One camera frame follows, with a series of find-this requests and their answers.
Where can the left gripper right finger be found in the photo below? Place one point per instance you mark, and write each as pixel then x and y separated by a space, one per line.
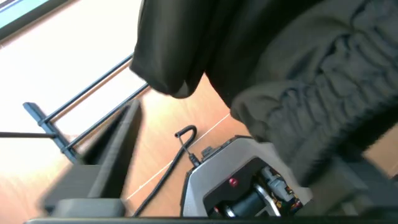
pixel 376 193

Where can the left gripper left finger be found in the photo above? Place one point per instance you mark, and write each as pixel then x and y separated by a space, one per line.
pixel 105 183

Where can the black garment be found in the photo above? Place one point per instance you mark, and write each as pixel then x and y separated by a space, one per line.
pixel 280 62

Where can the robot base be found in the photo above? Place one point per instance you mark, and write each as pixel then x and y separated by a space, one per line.
pixel 217 168

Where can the black clothes rack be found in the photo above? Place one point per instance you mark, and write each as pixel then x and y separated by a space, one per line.
pixel 46 124

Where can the window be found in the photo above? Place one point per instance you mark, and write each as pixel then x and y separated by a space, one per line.
pixel 18 18

